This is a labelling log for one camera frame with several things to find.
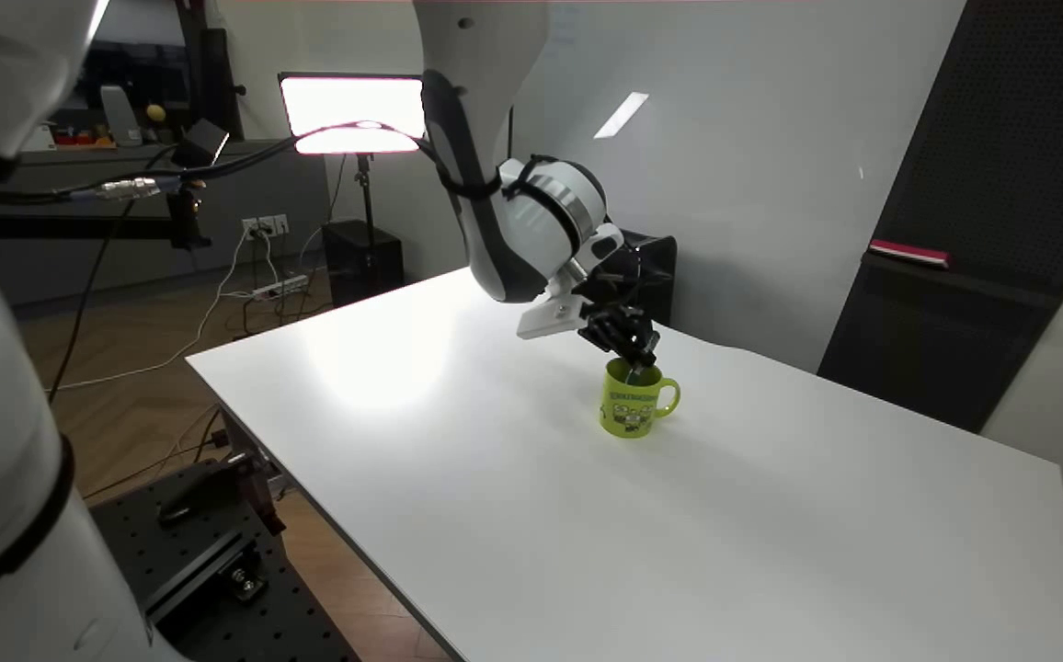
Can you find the small black mounted camera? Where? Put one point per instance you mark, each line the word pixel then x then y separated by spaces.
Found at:
pixel 200 141

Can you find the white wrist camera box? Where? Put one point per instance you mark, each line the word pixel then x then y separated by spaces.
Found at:
pixel 553 319

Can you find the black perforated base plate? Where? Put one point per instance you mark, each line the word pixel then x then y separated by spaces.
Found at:
pixel 222 574

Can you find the white power strip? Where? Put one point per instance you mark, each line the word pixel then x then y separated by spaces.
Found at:
pixel 277 288

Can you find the yellow-green printed mug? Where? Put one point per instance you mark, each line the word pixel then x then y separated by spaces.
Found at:
pixel 633 406

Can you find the pink item on panel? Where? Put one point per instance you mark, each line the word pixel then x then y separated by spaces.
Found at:
pixel 911 255

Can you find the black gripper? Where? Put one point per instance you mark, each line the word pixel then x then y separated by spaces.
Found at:
pixel 617 288

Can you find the black floor cabinet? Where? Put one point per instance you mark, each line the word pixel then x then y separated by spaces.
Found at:
pixel 364 258

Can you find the black light stand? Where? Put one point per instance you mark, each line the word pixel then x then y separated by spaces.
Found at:
pixel 364 190

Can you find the black horizontal mounting bar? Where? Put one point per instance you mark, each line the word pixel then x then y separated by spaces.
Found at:
pixel 91 227

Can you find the tall black panel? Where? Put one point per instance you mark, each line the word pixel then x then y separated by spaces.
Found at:
pixel 982 184

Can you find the bright rectangular light panel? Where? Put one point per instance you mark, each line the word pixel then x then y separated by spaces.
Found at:
pixel 355 113

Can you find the black computer box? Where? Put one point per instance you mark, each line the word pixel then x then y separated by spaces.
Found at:
pixel 662 269

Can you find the white wall socket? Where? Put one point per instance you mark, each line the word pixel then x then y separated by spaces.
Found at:
pixel 268 227

